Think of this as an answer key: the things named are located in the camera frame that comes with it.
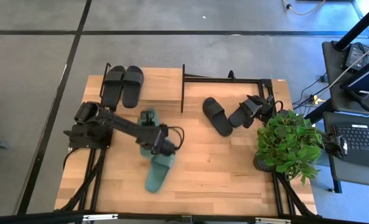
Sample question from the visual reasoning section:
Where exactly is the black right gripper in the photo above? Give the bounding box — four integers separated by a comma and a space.
243, 95, 275, 129

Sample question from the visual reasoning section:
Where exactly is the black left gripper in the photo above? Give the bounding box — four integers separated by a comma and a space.
139, 108, 177, 157

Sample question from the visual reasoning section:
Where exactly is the black slide sandal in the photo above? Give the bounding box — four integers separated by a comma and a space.
121, 65, 145, 110
228, 102, 256, 128
202, 96, 234, 138
101, 65, 127, 110

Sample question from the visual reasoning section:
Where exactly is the green slide sandal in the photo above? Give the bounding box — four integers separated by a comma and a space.
144, 152, 176, 194
136, 107, 161, 160

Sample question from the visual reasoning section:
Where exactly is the green leafy plant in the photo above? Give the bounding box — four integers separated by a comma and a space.
255, 109, 327, 187

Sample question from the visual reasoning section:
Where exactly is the dark plant pot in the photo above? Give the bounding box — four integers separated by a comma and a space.
253, 151, 280, 174

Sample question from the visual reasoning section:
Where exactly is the black diagonal beam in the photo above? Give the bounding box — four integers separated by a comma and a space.
304, 98, 334, 125

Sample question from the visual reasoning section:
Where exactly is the black rig bar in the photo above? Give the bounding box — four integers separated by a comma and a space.
0, 210, 369, 224

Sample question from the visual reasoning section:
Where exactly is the grey desk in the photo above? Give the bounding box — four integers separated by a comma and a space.
322, 40, 369, 113
323, 111, 369, 194

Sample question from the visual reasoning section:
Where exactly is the thin white rod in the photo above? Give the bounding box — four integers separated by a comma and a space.
327, 37, 369, 90

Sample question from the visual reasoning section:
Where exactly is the black power adapter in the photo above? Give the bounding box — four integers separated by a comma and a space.
345, 43, 368, 71

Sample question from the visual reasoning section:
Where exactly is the black keyboard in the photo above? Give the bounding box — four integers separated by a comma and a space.
332, 123, 369, 169

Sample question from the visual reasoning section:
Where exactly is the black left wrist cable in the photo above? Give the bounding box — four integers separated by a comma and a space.
164, 126, 185, 151

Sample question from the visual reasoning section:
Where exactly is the black aluminium table frame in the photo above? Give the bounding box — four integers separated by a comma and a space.
55, 70, 317, 218

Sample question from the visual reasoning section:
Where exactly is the black floor cable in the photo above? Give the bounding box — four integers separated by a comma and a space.
291, 72, 330, 110

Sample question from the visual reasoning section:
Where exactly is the wooden shelf black frame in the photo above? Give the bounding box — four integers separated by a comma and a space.
98, 62, 187, 114

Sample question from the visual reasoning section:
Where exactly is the silver metal bracket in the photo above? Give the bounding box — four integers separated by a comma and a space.
255, 217, 292, 224
82, 213, 119, 222

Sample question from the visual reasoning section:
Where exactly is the yellow floor cable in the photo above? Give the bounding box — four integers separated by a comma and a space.
281, 0, 327, 16

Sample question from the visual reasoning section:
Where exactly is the black diagonal post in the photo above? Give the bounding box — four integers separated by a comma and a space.
334, 0, 369, 52

